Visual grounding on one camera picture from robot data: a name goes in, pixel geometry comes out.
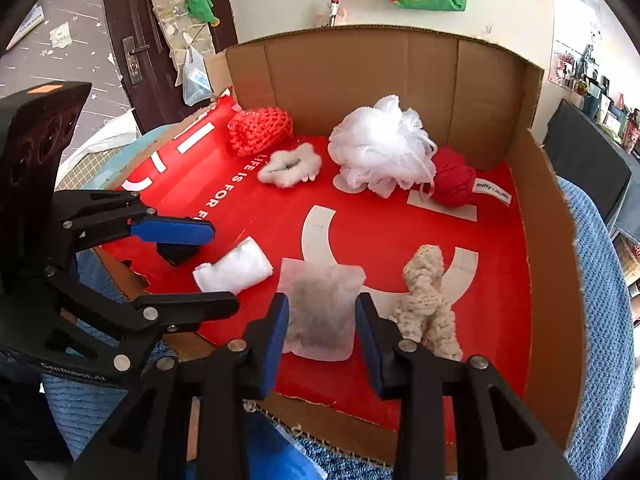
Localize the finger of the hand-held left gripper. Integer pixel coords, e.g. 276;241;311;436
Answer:
52;190;217;252
46;264;241;375

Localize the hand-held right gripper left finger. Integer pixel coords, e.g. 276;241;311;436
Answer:
67;292;292;480

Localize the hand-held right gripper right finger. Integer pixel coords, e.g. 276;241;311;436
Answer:
355;292;583;480

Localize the black pompom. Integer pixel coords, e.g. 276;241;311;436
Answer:
156;242;203;267

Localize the translucent sachet bag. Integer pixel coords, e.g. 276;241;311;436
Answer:
276;257;366;362

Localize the white cloth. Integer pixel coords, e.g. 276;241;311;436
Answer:
192;237;275;295

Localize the cream crochet piece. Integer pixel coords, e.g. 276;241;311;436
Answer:
390;245;464;362

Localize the white fluffy star scrunchie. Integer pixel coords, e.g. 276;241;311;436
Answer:
257;142;323;189

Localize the white mesh bath pouf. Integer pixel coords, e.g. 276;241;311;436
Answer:
327;95;439;198

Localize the cardboard box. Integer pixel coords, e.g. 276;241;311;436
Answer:
92;24;591;476

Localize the grid cutting mat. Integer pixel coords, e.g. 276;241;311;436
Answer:
55;152;108;191

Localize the teal bed sheet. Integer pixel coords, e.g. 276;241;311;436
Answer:
97;120;191;191

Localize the red printed liner sheet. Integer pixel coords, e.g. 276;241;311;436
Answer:
117;96;533;433

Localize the white crumpled sheet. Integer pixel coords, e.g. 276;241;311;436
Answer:
57;107;141;173

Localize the blue cloth piece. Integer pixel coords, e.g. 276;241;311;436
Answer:
245;407;326;480

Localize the red crochet ball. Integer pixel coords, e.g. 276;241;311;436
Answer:
227;106;294;157

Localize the clear plastic bag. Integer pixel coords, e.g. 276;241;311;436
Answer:
181;45;216;107

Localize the red yarn ball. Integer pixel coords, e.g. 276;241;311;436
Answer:
422;147;513;209

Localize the dark brown door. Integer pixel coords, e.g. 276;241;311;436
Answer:
100;0;240;136

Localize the beige hanging organizer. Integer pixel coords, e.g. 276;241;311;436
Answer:
137;0;218;86

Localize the blue knitted blanket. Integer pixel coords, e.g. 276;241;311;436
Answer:
40;175;636;480

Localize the green plush toy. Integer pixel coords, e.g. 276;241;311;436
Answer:
184;0;221;27

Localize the cluttered dressing desk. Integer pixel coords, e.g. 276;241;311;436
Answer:
542;99;633;241

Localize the row of cosmetic bottles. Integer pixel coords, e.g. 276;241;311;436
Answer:
550;35;640;161

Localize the metal door handle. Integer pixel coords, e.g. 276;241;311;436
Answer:
122;36;151;85

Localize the wall mirror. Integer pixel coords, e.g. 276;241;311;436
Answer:
548;0;603;86

